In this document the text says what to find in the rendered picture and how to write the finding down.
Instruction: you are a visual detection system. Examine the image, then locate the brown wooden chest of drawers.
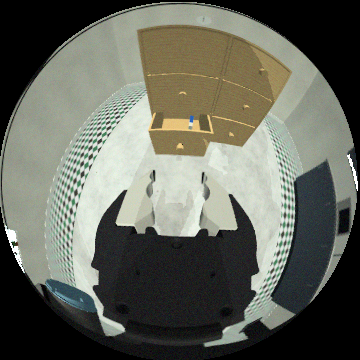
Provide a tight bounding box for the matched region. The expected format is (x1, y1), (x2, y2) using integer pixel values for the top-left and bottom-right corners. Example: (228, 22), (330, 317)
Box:
(137, 25), (292, 147)

